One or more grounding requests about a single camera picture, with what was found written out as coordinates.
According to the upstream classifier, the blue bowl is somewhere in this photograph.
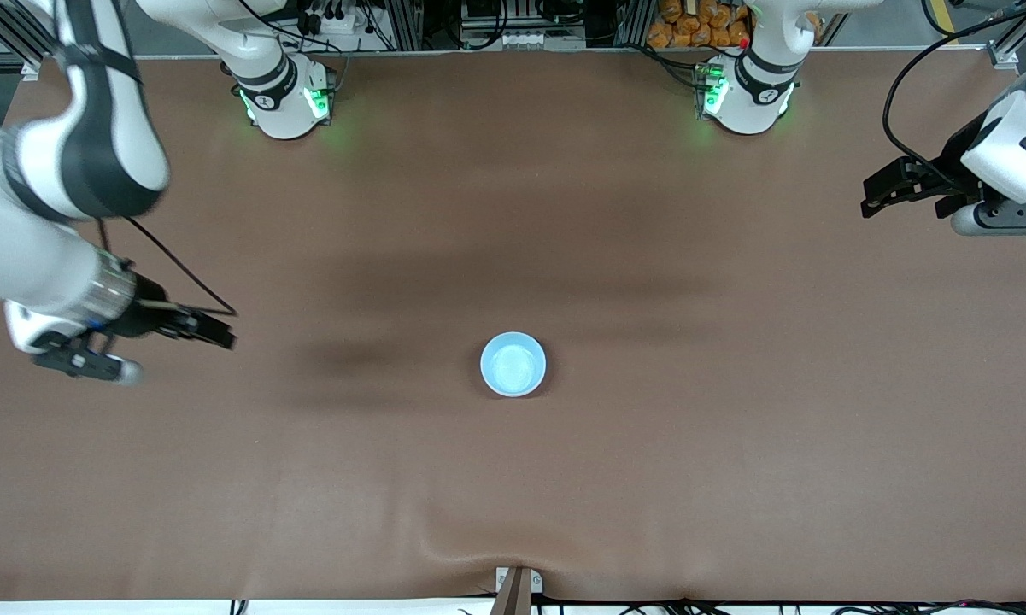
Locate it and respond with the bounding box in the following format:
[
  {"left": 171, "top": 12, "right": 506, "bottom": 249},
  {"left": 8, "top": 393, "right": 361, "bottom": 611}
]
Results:
[{"left": 479, "top": 331, "right": 548, "bottom": 398}]

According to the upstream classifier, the orange snack packets pile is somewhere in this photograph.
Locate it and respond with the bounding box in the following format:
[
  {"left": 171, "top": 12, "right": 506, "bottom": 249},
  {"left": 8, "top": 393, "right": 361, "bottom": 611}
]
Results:
[{"left": 647, "top": 0, "right": 753, "bottom": 50}]

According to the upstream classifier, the brown table cover mat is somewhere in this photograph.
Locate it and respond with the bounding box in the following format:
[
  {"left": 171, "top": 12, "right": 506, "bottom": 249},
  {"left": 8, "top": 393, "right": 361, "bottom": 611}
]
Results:
[{"left": 0, "top": 47, "right": 1026, "bottom": 603}]

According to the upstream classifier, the white power strip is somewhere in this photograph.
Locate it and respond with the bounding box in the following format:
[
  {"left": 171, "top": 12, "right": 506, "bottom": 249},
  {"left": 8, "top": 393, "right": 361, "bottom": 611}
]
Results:
[{"left": 295, "top": 7, "right": 368, "bottom": 37}]

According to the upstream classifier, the brown wooden strip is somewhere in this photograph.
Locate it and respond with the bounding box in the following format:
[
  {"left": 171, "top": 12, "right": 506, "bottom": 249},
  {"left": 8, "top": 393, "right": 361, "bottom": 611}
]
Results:
[{"left": 489, "top": 568, "right": 532, "bottom": 615}]

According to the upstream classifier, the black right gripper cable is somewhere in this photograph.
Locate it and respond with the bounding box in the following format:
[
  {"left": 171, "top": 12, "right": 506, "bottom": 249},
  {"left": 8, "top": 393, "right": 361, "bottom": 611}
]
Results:
[{"left": 98, "top": 214, "right": 238, "bottom": 319}]

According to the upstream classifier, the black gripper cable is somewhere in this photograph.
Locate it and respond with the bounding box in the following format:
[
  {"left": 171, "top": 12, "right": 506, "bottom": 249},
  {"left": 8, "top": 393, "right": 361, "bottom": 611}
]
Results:
[
  {"left": 882, "top": 4, "right": 1026, "bottom": 180},
  {"left": 98, "top": 214, "right": 238, "bottom": 319}
]

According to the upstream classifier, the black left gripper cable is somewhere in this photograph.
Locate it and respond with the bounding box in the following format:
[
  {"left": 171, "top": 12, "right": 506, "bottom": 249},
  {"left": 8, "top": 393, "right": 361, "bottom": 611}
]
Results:
[{"left": 882, "top": 4, "right": 1026, "bottom": 180}]

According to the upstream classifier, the aluminium frame profile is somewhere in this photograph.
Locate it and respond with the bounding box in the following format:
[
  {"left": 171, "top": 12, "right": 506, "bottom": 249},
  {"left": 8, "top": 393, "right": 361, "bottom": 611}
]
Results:
[{"left": 987, "top": 10, "right": 1026, "bottom": 71}]

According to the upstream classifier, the grey table clamp bracket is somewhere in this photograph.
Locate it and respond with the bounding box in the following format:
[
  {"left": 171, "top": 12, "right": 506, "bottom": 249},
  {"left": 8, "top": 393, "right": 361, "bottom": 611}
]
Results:
[{"left": 495, "top": 566, "right": 544, "bottom": 595}]

